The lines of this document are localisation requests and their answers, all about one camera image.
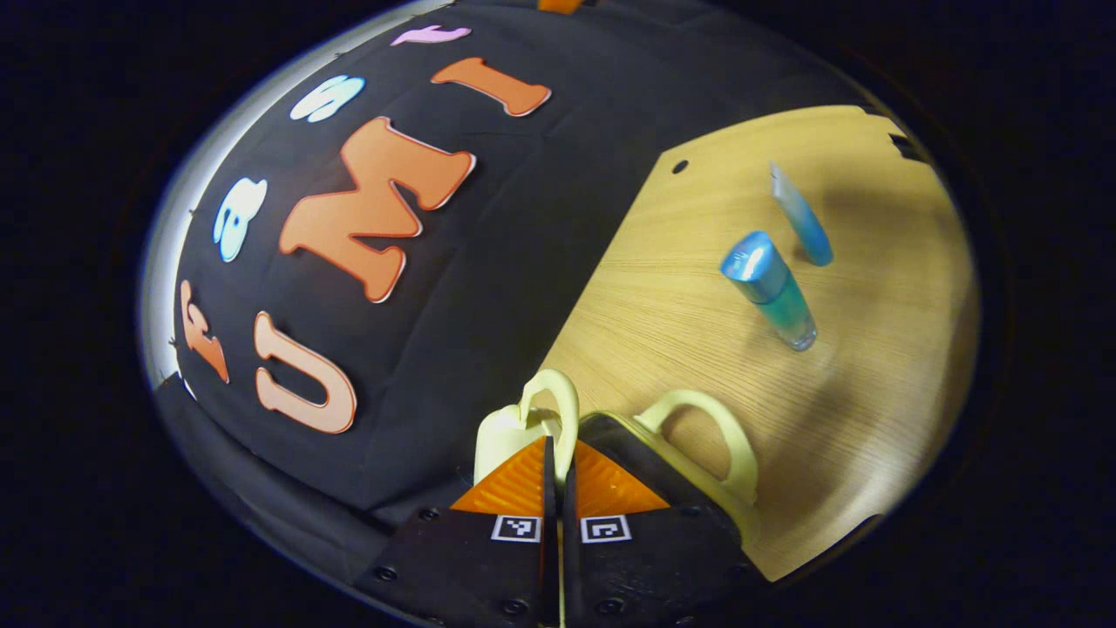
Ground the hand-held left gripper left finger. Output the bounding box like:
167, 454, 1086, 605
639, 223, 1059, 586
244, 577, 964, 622
353, 436, 559, 628

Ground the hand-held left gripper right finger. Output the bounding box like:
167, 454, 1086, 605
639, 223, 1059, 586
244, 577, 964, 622
561, 439, 770, 628

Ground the pale yellow suitcase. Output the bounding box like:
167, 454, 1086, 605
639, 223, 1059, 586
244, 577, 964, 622
473, 368, 761, 546

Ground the blue glass bottle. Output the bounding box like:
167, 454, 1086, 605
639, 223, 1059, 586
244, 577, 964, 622
720, 230, 819, 352

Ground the blue squeeze tube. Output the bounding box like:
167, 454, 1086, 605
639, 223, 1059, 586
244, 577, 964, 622
769, 161, 834, 267

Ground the black backdrop cloth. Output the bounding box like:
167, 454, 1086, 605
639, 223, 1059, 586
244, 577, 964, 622
153, 0, 881, 581

